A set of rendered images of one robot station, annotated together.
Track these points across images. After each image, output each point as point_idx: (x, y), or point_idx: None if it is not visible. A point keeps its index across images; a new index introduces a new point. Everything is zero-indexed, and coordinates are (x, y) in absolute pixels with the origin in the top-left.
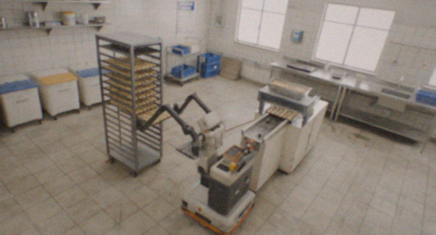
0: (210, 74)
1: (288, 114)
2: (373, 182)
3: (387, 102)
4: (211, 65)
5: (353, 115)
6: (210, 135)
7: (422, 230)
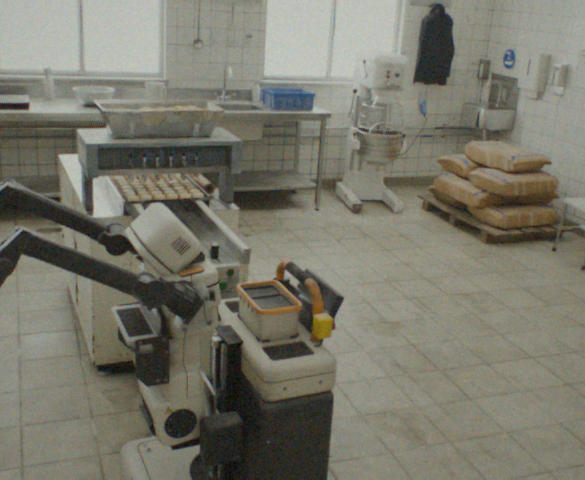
0: None
1: (180, 188)
2: (339, 284)
3: (230, 129)
4: None
5: None
6: (217, 274)
7: (471, 312)
